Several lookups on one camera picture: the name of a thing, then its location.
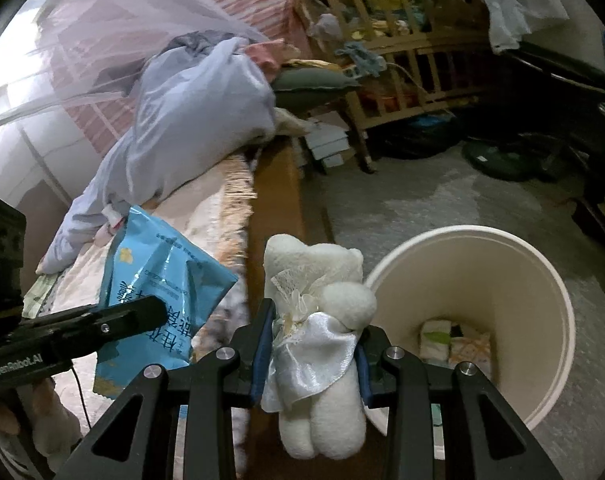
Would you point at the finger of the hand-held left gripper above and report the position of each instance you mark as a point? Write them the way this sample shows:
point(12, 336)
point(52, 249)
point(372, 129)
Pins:
point(107, 322)

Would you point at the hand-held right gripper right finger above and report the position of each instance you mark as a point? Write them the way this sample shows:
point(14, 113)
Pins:
point(362, 375)

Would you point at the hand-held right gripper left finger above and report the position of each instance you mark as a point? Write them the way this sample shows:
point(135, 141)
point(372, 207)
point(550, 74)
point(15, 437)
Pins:
point(262, 360)

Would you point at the blue snack bag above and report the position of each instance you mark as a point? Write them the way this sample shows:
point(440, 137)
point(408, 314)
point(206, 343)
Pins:
point(157, 270)

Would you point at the white green tissue packet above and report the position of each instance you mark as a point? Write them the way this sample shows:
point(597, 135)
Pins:
point(435, 342)

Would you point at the white plush bear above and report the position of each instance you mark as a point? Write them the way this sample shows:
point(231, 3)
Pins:
point(317, 280)

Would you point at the cream trash bin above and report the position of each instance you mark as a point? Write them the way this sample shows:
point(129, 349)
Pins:
point(482, 280)

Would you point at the person's left hand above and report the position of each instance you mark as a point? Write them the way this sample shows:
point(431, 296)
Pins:
point(12, 420)

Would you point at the patterned bed sheet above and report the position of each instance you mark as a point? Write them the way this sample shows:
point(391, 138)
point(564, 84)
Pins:
point(40, 297)

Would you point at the orange patterned packet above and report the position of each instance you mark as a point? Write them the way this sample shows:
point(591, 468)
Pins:
point(470, 355)

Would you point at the grey-blue quilt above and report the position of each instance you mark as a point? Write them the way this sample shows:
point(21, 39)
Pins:
point(192, 120)

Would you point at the white cardboard boxes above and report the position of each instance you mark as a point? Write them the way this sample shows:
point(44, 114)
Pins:
point(327, 142)

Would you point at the white mosquito net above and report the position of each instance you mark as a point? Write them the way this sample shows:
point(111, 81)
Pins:
point(82, 35)

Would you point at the grey-green pillow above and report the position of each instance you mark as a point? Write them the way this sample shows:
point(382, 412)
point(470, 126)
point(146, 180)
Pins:
point(312, 87)

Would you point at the pink crumpled cloth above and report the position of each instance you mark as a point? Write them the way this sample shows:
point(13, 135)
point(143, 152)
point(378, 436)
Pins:
point(267, 55)

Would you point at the blue rag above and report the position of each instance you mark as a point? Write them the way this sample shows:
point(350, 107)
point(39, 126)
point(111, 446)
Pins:
point(360, 57)

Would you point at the wooden crib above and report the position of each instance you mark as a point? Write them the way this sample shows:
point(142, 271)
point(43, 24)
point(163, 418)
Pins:
point(432, 65)

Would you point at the dark furniture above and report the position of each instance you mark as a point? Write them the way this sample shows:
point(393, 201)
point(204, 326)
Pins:
point(582, 110)

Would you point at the white hanging cloth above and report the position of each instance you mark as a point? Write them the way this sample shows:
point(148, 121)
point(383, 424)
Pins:
point(517, 5)

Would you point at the wooden bed frame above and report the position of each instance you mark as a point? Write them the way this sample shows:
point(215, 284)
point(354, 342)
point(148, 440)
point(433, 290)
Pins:
point(277, 195)

